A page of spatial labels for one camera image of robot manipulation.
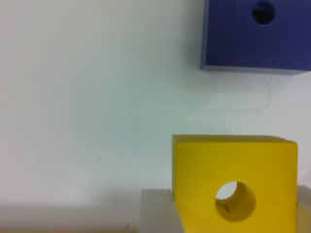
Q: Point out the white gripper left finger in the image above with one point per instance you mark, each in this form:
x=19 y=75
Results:
x=158 y=212

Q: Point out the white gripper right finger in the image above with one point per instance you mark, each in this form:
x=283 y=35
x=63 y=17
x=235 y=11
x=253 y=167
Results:
x=303 y=209

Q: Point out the yellow block with hole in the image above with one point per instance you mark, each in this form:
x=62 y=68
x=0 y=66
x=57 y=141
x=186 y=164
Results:
x=235 y=184

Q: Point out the purple square block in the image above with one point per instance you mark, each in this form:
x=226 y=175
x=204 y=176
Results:
x=257 y=36

